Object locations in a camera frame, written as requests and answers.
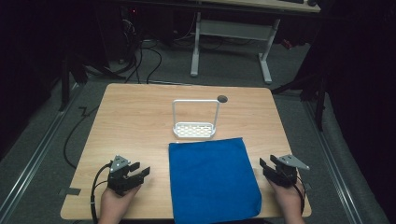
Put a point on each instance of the metal floor rail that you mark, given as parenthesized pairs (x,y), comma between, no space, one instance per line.
(333,168)
(34,152)

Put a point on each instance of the white-framed wooden desk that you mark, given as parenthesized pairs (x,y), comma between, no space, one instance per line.
(236,29)

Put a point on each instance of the dark metal stand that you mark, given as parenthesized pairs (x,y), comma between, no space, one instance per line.
(314,90)
(67,81)

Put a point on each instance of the person's right hand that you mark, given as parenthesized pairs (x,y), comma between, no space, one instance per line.
(289,203)

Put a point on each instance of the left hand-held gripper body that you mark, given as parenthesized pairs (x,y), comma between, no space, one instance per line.
(119,178)

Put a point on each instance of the black computer mouse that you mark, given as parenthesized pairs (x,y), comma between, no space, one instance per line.
(312,2)

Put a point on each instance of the small red object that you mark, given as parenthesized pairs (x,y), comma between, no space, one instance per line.
(286,44)

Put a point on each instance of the dark round table grommet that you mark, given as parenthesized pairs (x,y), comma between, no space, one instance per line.
(222,99)

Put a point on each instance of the blue cloth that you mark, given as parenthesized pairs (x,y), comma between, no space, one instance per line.
(211,180)

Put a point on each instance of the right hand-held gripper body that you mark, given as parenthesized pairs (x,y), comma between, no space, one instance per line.
(285,175)

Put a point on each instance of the grey tape strip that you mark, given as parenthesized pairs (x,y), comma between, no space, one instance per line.
(73,191)

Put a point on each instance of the person's left hand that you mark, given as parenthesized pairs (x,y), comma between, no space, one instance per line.
(114,205)

